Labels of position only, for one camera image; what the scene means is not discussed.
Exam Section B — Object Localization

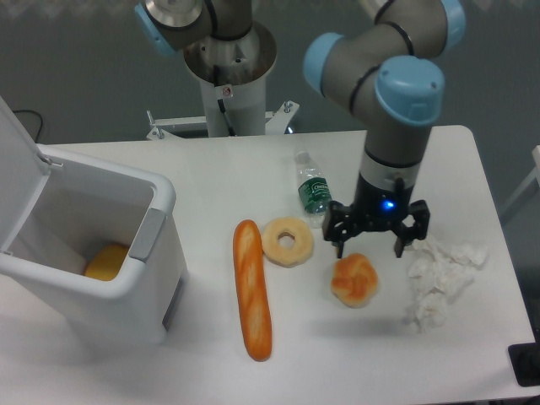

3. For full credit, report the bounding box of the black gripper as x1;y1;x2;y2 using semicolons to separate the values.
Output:
321;172;430;258

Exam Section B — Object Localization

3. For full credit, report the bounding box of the white push-lid trash can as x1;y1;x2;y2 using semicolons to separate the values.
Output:
1;105;186;343

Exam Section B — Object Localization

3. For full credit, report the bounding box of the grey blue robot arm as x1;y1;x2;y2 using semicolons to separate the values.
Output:
135;1;466;256

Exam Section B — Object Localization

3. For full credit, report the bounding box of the round twisted bread roll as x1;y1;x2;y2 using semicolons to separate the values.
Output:
330;253;379;308

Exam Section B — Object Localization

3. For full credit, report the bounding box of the green label water bottle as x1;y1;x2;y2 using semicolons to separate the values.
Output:
294;150;332;229

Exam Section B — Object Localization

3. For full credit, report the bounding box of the crumpled white tissue paper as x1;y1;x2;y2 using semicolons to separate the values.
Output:
408;235;489;333

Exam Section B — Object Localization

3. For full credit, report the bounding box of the long orange baguette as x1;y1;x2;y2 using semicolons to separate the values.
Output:
233;219;273;362

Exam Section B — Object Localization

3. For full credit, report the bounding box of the black device at edge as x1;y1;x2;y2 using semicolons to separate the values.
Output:
508;343;539;387

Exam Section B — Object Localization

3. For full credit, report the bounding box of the yellow object inside bin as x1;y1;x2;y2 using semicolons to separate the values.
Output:
84;244;128;282

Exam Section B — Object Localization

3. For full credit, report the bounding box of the pale ring donut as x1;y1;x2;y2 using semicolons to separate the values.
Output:
262;217;314;267

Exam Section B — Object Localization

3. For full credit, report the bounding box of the white metal base frame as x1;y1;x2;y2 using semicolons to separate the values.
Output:
146;100;300;140

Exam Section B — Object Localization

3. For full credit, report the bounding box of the black floor cable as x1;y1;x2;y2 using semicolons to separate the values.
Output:
12;109;44;144

